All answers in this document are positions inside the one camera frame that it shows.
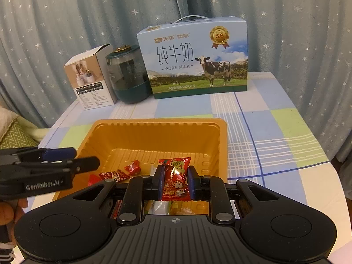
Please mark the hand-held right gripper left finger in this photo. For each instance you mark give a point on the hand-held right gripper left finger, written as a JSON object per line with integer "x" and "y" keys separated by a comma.
{"x": 159, "y": 183}

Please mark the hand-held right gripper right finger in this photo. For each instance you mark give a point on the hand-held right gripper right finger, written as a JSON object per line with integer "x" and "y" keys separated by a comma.
{"x": 192, "y": 183}

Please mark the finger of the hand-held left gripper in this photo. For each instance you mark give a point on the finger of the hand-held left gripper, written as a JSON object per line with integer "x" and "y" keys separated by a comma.
{"x": 60, "y": 154}
{"x": 85, "y": 164}

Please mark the red printed snack packet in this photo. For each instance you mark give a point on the red printed snack packet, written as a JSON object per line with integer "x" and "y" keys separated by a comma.
{"x": 176, "y": 181}

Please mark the plain red flared packet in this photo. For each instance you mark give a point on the plain red flared packet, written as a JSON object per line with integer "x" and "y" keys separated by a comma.
{"x": 93, "y": 181}

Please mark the yellow candy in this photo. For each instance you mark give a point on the yellow candy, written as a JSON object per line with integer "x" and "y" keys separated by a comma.
{"x": 181, "y": 208}

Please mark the small red candy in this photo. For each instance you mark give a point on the small red candy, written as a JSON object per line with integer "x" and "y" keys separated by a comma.
{"x": 133, "y": 167}

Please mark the red white candy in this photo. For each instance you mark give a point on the red white candy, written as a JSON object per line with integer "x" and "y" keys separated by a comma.
{"x": 114, "y": 175}

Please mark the orange plastic tray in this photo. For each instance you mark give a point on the orange plastic tray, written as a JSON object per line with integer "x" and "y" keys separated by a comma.
{"x": 137, "y": 137}

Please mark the person's left hand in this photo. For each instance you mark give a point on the person's left hand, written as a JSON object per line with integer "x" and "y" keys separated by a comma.
{"x": 8, "y": 211}

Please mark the cream sofa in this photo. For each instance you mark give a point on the cream sofa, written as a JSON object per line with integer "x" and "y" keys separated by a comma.
{"x": 38, "y": 134}

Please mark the green zigzag cushion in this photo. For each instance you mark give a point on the green zigzag cushion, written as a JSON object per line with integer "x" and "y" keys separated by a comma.
{"x": 16, "y": 139}

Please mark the white lace pillow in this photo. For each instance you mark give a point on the white lace pillow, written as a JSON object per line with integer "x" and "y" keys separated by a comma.
{"x": 7, "y": 118}

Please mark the small white product box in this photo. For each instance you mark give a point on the small white product box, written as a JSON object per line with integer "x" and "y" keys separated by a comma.
{"x": 93, "y": 93}

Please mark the dark green glass jar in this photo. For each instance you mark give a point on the dark green glass jar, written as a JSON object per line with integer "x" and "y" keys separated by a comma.
{"x": 129, "y": 90}

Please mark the checked pastel tablecloth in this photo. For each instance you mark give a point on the checked pastel tablecloth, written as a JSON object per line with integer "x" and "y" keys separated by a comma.
{"x": 275, "y": 143}

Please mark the star-print blue curtain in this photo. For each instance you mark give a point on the star-print blue curtain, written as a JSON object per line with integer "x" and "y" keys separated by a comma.
{"x": 68, "y": 19}
{"x": 288, "y": 19}

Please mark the blue cow-print milk box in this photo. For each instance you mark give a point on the blue cow-print milk box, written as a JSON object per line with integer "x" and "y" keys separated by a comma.
{"x": 178, "y": 46}

